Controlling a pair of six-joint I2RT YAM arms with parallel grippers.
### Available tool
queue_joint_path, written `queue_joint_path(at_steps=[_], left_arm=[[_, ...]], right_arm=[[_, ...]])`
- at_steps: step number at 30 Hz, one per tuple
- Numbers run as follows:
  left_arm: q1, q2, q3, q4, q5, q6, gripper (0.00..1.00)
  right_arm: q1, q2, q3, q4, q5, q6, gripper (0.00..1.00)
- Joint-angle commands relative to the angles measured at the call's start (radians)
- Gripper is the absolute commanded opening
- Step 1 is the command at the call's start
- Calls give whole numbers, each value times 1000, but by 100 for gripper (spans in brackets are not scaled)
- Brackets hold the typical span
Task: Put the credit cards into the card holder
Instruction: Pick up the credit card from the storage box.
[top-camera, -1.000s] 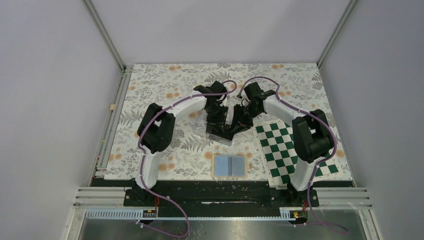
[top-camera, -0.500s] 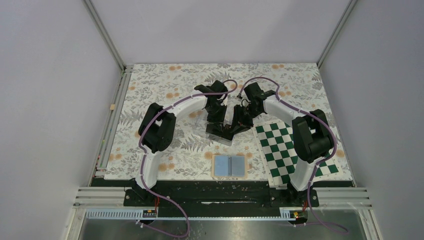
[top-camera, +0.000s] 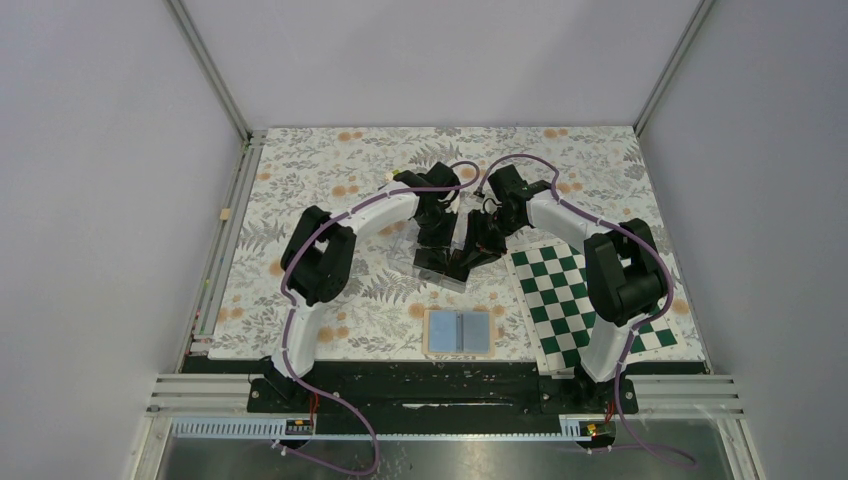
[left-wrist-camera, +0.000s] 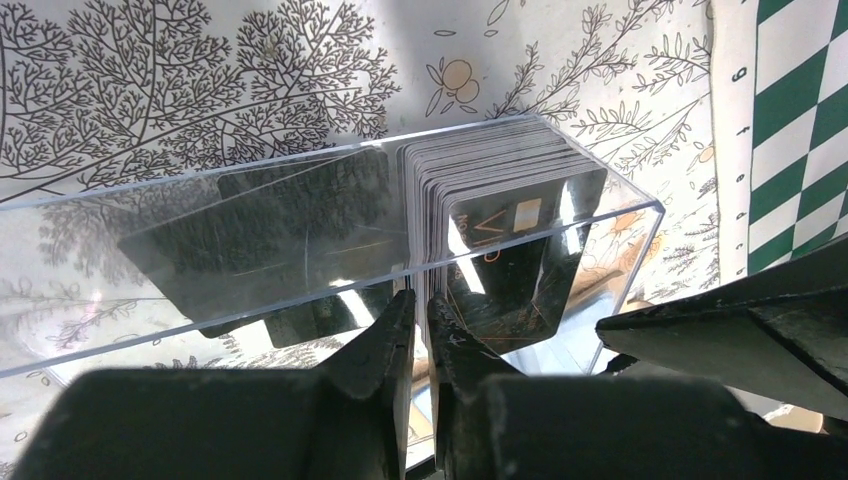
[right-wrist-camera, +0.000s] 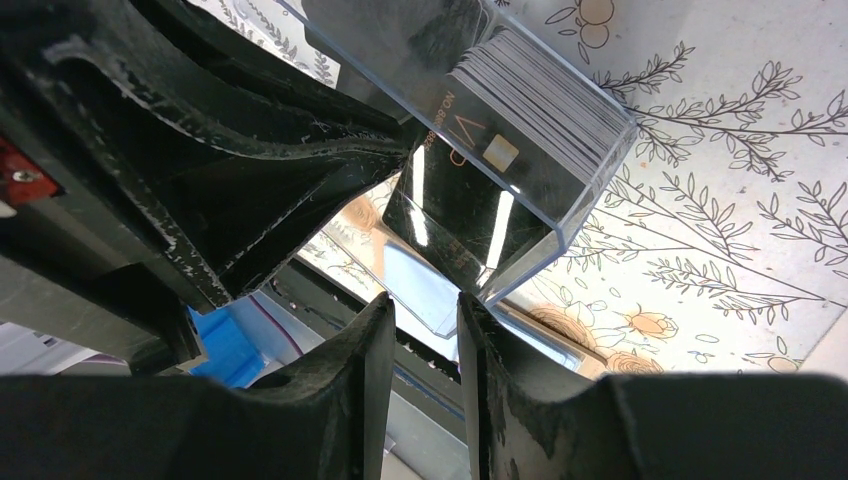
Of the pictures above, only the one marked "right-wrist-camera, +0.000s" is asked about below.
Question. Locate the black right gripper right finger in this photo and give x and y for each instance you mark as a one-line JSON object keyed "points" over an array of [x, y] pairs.
{"points": [[527, 417]]}

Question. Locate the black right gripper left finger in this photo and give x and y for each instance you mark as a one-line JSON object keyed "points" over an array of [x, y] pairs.
{"points": [[320, 417]]}

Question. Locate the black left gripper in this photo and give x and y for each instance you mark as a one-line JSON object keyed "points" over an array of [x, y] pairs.
{"points": [[160, 163]]}

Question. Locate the clear plastic card box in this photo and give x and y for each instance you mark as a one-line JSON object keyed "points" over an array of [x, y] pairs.
{"points": [[490, 89]]}

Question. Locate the blue plastic storage bin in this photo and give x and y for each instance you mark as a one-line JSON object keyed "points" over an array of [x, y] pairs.
{"points": [[232, 359]]}

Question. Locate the floral table mat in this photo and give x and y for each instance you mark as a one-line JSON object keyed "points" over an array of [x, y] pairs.
{"points": [[720, 244]]}

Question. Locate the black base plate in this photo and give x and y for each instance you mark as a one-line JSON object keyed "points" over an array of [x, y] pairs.
{"points": [[383, 349]]}

